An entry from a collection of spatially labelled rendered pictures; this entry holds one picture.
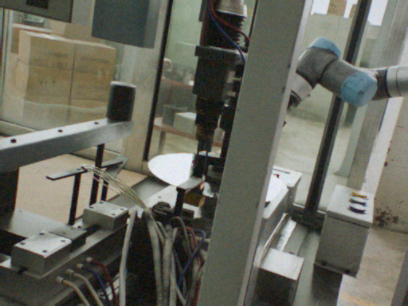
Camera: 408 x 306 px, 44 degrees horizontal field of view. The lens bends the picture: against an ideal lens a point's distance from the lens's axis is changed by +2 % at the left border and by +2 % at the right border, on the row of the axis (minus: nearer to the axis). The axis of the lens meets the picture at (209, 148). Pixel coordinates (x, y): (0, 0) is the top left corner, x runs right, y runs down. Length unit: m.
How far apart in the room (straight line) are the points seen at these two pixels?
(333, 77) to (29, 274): 0.75
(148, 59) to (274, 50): 1.28
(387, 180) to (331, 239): 2.93
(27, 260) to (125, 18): 0.45
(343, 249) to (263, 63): 0.92
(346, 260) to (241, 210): 0.88
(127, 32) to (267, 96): 0.54
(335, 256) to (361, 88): 0.43
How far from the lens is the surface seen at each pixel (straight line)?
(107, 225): 1.01
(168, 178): 1.07
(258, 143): 0.44
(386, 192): 4.23
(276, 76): 0.43
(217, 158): 1.06
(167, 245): 0.86
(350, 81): 1.16
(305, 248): 1.42
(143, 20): 0.92
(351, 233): 1.29
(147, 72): 1.69
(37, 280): 0.84
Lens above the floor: 1.27
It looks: 13 degrees down
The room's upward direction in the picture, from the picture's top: 11 degrees clockwise
